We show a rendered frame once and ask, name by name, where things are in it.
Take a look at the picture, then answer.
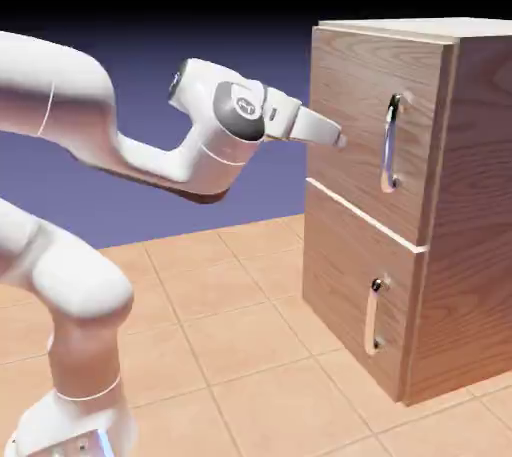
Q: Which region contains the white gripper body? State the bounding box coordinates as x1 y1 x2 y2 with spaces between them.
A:
288 105 343 147

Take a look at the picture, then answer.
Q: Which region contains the large wooden cabinet door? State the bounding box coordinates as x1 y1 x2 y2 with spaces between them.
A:
306 25 457 247

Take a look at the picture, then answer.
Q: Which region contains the small wooden cabinet door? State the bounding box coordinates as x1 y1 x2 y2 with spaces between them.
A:
301 177 428 403

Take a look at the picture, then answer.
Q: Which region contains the light wood cabinet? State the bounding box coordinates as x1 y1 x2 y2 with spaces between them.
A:
301 17 512 407

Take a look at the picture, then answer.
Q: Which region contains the long curved silver handle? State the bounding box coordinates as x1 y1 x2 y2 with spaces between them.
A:
380 92 405 194

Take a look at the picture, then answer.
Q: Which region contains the short curved silver handle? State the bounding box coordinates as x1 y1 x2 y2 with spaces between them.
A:
364 276 390 357

